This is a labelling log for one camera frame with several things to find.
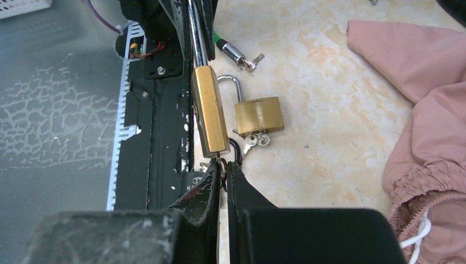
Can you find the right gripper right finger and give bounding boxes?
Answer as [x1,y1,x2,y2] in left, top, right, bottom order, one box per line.
[226,162,405,263]

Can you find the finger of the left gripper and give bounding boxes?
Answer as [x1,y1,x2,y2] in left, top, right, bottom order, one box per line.
[158,0,192,61]
[198,0,218,61]

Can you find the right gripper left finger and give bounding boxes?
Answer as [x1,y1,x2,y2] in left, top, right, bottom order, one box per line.
[21,161,221,263]

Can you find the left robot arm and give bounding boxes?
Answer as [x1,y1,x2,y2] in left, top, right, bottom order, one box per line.
[119,0,218,61]

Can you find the black Kaijing padlock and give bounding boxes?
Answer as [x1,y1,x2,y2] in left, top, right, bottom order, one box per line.
[180,137,243,210]

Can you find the brass padlock with open shackle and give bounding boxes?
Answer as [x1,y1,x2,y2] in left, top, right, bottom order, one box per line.
[217,74,285,160]

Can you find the white perforated basket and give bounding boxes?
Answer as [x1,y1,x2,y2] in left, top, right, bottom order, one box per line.
[0,0,53,19]

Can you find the green cable lock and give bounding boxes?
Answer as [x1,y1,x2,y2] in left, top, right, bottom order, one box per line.
[214,33,265,73]

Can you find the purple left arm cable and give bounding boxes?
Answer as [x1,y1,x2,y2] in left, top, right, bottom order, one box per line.
[85,0,125,36]

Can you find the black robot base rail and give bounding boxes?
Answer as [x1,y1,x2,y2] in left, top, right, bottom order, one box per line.
[107,22,194,211]

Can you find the pink drawstring shorts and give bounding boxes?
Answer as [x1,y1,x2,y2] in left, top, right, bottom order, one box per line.
[347,20,465,263]

